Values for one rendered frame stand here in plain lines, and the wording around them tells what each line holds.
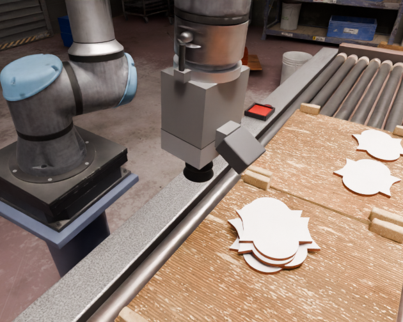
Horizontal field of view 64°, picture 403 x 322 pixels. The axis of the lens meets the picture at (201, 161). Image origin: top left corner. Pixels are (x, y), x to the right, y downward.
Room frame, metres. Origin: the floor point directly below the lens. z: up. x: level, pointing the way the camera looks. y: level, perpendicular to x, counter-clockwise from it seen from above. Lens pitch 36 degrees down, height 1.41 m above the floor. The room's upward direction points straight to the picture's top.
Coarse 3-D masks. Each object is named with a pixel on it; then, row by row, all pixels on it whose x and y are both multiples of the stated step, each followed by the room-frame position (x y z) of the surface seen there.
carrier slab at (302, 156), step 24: (288, 120) 0.86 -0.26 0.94; (312, 120) 0.86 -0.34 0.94; (336, 120) 0.86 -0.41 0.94; (288, 144) 0.73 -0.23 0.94; (312, 144) 0.73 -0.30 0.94; (336, 144) 0.73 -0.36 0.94; (264, 168) 0.62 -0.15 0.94; (288, 168) 0.62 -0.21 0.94; (312, 168) 0.62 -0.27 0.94; (336, 168) 0.62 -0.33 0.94; (288, 192) 0.54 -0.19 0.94; (312, 192) 0.53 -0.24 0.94; (336, 192) 0.53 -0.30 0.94; (360, 216) 0.46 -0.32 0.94
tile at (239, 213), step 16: (256, 208) 0.45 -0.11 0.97; (272, 208) 0.45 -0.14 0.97; (256, 224) 0.41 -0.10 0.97; (272, 224) 0.41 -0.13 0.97; (288, 224) 0.41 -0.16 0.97; (240, 240) 0.37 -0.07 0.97; (256, 240) 0.37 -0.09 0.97; (272, 240) 0.37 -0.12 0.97; (288, 240) 0.37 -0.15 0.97; (304, 240) 0.37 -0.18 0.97; (272, 256) 0.34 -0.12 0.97; (288, 256) 0.34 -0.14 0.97
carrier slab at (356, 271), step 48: (240, 192) 0.53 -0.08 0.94; (192, 240) 0.40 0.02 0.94; (336, 240) 0.40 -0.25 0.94; (384, 240) 0.40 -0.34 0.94; (144, 288) 0.30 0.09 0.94; (192, 288) 0.30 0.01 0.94; (240, 288) 0.30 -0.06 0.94; (288, 288) 0.30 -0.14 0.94; (336, 288) 0.30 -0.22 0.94; (384, 288) 0.30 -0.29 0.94
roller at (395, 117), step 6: (402, 78) 1.29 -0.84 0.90; (402, 84) 1.19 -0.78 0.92; (402, 90) 1.13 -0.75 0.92; (396, 96) 1.10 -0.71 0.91; (402, 96) 1.07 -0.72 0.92; (396, 102) 1.03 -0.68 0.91; (402, 102) 1.02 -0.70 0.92; (396, 108) 0.98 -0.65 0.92; (402, 108) 0.98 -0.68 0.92; (390, 114) 0.95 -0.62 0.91; (396, 114) 0.93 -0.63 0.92; (402, 114) 0.95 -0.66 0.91; (390, 120) 0.90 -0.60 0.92; (396, 120) 0.89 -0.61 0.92; (384, 126) 0.89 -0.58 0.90; (390, 126) 0.86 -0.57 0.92
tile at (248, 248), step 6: (228, 222) 0.43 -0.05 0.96; (234, 222) 0.42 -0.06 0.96; (240, 222) 0.42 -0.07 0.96; (234, 228) 0.41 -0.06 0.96; (240, 228) 0.41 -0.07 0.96; (240, 234) 0.39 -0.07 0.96; (240, 246) 0.37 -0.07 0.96; (246, 246) 0.37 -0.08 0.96; (252, 246) 0.37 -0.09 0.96; (240, 252) 0.36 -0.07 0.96; (246, 252) 0.36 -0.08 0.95; (252, 252) 0.36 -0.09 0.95; (258, 258) 0.34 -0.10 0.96; (264, 258) 0.34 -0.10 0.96; (270, 264) 0.33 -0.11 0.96; (276, 264) 0.33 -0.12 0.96; (282, 264) 0.33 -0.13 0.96
